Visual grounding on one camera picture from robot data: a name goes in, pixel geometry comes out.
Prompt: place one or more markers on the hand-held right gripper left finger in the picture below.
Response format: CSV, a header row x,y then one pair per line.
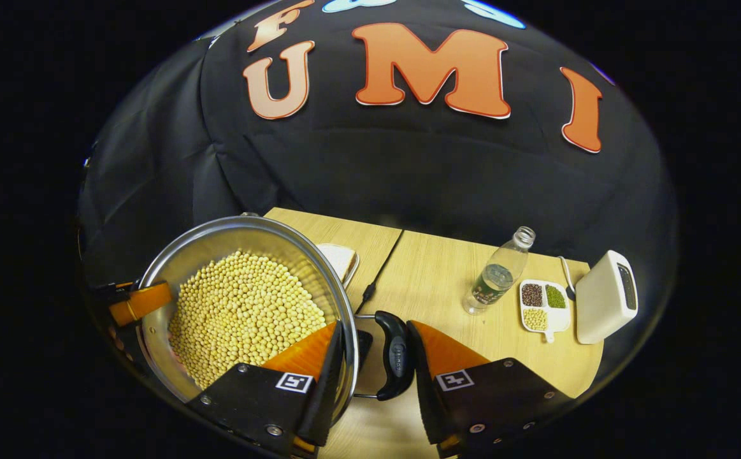
x,y
327,395

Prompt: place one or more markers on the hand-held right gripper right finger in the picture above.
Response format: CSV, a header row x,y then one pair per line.
x,y
424,389

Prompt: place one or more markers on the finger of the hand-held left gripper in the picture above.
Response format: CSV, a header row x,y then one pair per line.
x,y
144,301

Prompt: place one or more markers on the pile of yellow soybeans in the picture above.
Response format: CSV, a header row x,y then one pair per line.
x,y
243,312

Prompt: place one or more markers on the clear plastic water bottle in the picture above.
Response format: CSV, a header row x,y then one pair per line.
x,y
497,277

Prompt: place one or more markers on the white divided tray of beans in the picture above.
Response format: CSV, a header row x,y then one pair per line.
x,y
543,309

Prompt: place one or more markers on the white box appliance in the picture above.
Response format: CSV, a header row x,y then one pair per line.
x,y
603,299

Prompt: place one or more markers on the black backdrop cloth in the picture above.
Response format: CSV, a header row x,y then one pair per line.
x,y
408,172

